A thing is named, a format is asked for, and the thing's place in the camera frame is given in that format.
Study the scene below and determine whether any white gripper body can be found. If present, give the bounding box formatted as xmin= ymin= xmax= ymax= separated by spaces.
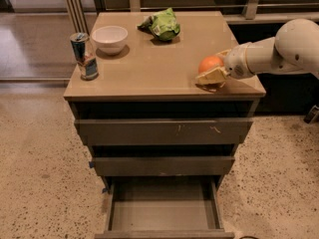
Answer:
xmin=224 ymin=43 xmax=254 ymax=80

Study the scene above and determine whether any middle grey drawer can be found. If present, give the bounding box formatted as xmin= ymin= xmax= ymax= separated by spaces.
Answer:
xmin=90 ymin=156 xmax=234 ymax=176

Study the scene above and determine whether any white ceramic bowl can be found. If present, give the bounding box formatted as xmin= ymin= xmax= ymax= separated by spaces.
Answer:
xmin=91 ymin=26 xmax=128 ymax=55

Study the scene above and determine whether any blue silver drink can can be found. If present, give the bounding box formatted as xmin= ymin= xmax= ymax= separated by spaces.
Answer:
xmin=70 ymin=32 xmax=99 ymax=81

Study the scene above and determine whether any green crumpled chip bag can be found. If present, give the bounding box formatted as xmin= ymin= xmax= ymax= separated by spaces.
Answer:
xmin=137 ymin=8 xmax=180 ymax=42

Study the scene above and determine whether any top grey drawer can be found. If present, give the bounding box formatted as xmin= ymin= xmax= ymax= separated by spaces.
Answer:
xmin=75 ymin=118 xmax=252 ymax=145

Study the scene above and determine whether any grey drawer cabinet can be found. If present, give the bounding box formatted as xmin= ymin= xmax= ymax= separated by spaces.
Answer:
xmin=63 ymin=11 xmax=267 ymax=239

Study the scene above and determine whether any open bottom grey drawer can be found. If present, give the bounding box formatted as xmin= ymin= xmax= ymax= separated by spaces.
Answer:
xmin=94 ymin=176 xmax=234 ymax=239

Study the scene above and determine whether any orange fruit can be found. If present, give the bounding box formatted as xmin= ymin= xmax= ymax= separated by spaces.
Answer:
xmin=198 ymin=55 xmax=223 ymax=74

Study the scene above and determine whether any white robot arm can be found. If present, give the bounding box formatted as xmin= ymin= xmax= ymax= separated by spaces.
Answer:
xmin=196 ymin=19 xmax=319 ymax=86

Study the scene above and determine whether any dark object on floor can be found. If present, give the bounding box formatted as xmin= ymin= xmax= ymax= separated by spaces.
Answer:
xmin=303 ymin=105 xmax=319 ymax=123

